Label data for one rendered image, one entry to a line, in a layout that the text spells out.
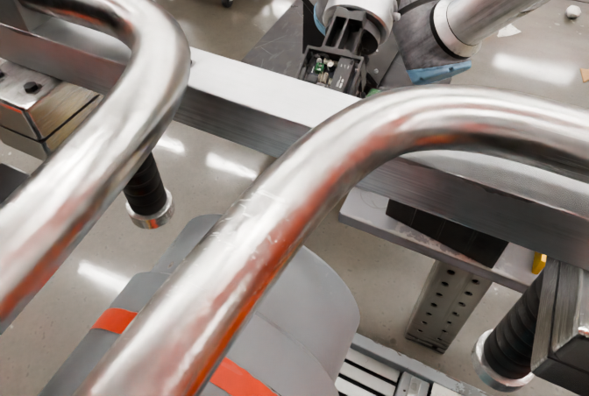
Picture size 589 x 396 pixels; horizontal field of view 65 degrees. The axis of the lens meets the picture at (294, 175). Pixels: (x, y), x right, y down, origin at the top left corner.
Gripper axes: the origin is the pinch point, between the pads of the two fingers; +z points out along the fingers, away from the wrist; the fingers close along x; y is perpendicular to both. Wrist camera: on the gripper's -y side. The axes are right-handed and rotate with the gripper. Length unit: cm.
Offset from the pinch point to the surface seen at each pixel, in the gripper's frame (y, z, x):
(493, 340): 16.4, 11.8, 21.4
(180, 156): -82, -14, -64
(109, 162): 40.6, 11.3, 3.4
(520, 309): 21.2, 9.5, 21.5
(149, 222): 13.8, 12.0, -9.6
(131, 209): 14.4, 11.4, -11.5
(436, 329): -59, 11, 26
